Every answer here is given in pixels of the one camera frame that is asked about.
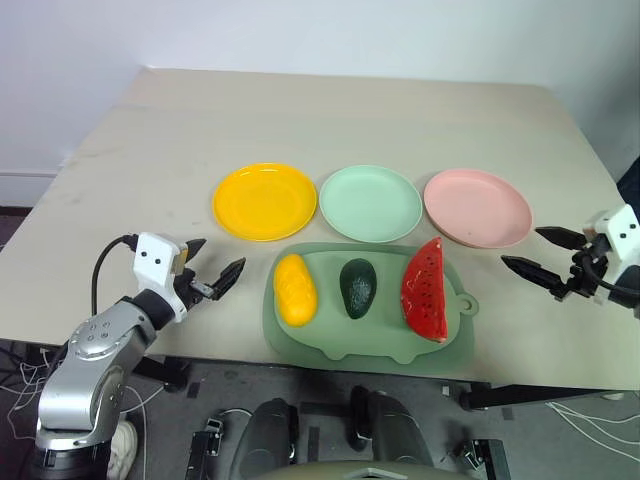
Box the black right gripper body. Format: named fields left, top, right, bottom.
left=551, top=233, right=610, bottom=302

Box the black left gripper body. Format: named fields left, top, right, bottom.
left=171, top=244, right=222, bottom=311

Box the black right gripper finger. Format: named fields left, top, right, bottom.
left=534, top=225, right=587, bottom=250
left=500, top=254, right=565, bottom=292

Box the pink plate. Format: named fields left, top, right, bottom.
left=423, top=168, right=534, bottom=250

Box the yellow plate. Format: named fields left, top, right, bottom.
left=212, top=161, right=319, bottom=244

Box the light green plate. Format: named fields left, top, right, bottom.
left=318, top=164, right=423, bottom=245

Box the yellow mango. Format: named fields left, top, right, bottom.
left=273, top=253, right=319, bottom=328

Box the dark blue object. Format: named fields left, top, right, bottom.
left=616, top=158, right=640, bottom=213

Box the red watermelon slice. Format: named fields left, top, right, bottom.
left=400, top=236, right=450, bottom=344

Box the dark green avocado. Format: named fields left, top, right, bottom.
left=339, top=258, right=378, bottom=320

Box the green pig-shaped silicone tray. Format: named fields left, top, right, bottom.
left=261, top=240, right=482, bottom=366

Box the dark rounded shape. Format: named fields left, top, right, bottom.
left=230, top=397, right=302, bottom=480
left=348, top=384, right=437, bottom=472

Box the white shoe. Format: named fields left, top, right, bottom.
left=108, top=420, right=139, bottom=480

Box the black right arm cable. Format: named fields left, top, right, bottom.
left=585, top=238, right=622, bottom=293

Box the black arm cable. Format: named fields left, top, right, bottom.
left=90, top=234, right=139, bottom=319
left=585, top=238, right=622, bottom=293

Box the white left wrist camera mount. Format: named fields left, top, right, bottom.
left=131, top=232, right=189, bottom=322

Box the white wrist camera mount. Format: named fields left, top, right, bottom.
left=131, top=232, right=189, bottom=322
left=581, top=203, right=640, bottom=262

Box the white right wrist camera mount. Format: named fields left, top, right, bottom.
left=581, top=203, right=640, bottom=262

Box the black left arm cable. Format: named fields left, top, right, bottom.
left=90, top=234, right=139, bottom=319

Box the white floor cable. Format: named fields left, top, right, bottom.
left=0, top=347, right=66, bottom=443
left=543, top=398, right=640, bottom=452

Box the black metal bracket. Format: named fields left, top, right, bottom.
left=451, top=436, right=512, bottom=480
left=185, top=416, right=225, bottom=480

